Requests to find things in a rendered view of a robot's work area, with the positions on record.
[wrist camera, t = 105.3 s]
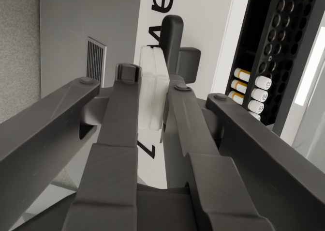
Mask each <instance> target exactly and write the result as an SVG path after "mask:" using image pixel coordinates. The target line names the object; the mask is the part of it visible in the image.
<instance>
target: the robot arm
mask: <svg viewBox="0 0 325 231"><path fill-rule="evenodd" d="M97 125H101V129H100V132H99V135H98V139H97V142H96V143H93V144H92V146H91V149H90V153H89V156H88V159H87V162H86V165H85V168H84V172H83V175H82V178H81V181H80V184H79V187H78V191H77V192H75V193H72V194H70V195H68V196H66V197H65V198H63V199H61V200H60V201H58V202H56V203H55V204H53V205H52V206H50V207H48V208H47V209H45V210H44V211H42V212H40V213H39V214H37V215H36V216H34V217H33V218H31V219H29V220H28V221H26V222H25V223H23V224H21V225H20V226H18V227H17V228H15V229H13V230H12V231H325V174H324V173H323V172H322V171H321V170H319V169H318V168H317V167H316V166H314V165H313V164H312V163H311V162H310V161H309V160H307V159H306V158H305V157H304V156H302V155H301V154H300V153H299V152H297V151H296V150H295V149H294V148H292V147H291V146H290V145H289V144H288V143H286V142H285V141H284V140H282V139H281V138H280V137H279V136H277V135H276V134H275V133H274V132H273V131H271V130H270V129H269V128H268V127H266V126H265V125H264V124H263V123H261V122H260V121H259V120H258V119H256V118H255V117H254V116H253V115H251V114H250V113H249V112H248V111H246V110H245V109H244V108H243V107H242V106H241V105H239V104H238V103H237V102H236V101H234V100H233V99H232V98H230V97H229V96H227V95H225V94H223V93H210V94H208V96H207V100H204V99H200V98H197V97H196V95H195V93H194V91H193V89H192V88H191V87H188V86H186V84H185V82H184V79H183V78H182V77H181V76H178V75H171V74H168V71H167V67H166V63H165V59H164V55H163V50H162V49H161V48H159V47H153V48H150V46H143V47H141V52H140V61H139V66H138V65H136V64H131V63H118V64H117V65H116V72H115V81H114V84H113V86H112V87H106V88H100V82H99V81H98V80H96V79H93V78H90V77H81V78H76V79H74V80H72V81H70V82H69V83H67V84H65V85H64V86H62V87H60V88H59V89H57V90H55V91H54V92H52V93H51V94H49V95H47V96H46V97H44V98H42V99H41V100H39V101H37V102H36V103H34V104H32V105H31V106H29V107H27V108H26V109H24V110H22V111H21V112H19V113H18V114H16V115H14V116H13V117H11V118H9V119H7V120H6V121H4V122H2V123H1V124H0V231H9V229H10V228H11V227H12V226H13V225H14V224H15V223H16V222H17V221H18V220H19V219H20V217H21V216H22V215H23V214H24V213H25V212H26V211H27V210H28V208H29V207H30V206H31V205H32V204H33V203H34V202H35V200H36V199H37V198H38V197H39V196H40V195H41V194H42V192H43V191H44V190H45V189H46V188H47V187H48V186H49V185H50V183H51V182H52V181H53V180H54V179H55V178H56V177H57V175H58V174H59V173H60V172H61V171H62V170H63V169H64V168H65V166H66V165H67V164H68V163H69V162H70V161H71V160H72V158H73V157H74V156H75V155H76V154H77V153H78V152H79V151H80V149H81V148H82V147H83V146H84V145H85V144H86V143H87V141H88V140H89V139H90V138H91V137H92V136H93V135H94V134H95V132H96V131H97ZM146 127H147V128H149V129H150V130H156V131H159V130H160V129H162V133H161V138H160V143H162V142H163V152H164V161H165V172H166V182H167V189H159V188H155V187H151V186H148V185H143V184H139V183H137V170H138V147H137V134H138V128H139V129H145V128H146Z"/></svg>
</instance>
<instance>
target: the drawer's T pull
mask: <svg viewBox="0 0 325 231"><path fill-rule="evenodd" d="M183 28H184V22H183V19H182V18H181V17H180V16H178V15H166V16H165V17H164V18H163V20H162V25H161V32H160V39H159V46H158V47H159V48H161V49H162V51H163V55H164V59H165V63H166V67H167V71H168V74H171V75H178V76H181V77H182V78H183V79H184V82H185V84H190V83H194V82H195V81H196V77H197V72H198V67H199V62H200V57H201V51H200V50H199V49H197V48H194V47H180V44H181V39H182V33H183Z"/></svg>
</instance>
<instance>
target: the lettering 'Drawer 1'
mask: <svg viewBox="0 0 325 231"><path fill-rule="evenodd" d="M153 3H154V5H153V4H152V7H151V9H152V10H154V11H157V12H161V13H167V12H169V11H170V9H171V8H172V5H173V0H170V1H169V4H168V6H167V7H166V8H164V4H165V0H162V5H161V7H160V6H159V5H158V4H157V3H156V0H153ZM154 31H161V26H154V27H149V30H148V32H149V34H150V35H151V36H153V37H154V38H155V39H156V40H157V41H158V42H159V39H160V38H159V36H158V35H156V34H155V33H154ZM147 46H150V48H153V47H158V46H159V45H147ZM137 145H138V146H139V147H140V148H141V149H143V150H144V151H145V152H146V153H147V154H148V155H150V156H151V157H152V158H153V159H154V157H155V146H153V145H152V152H151V151H150V150H149V149H147V148H146V147H145V146H144V145H143V144H142V143H140V142H139V141H137Z"/></svg>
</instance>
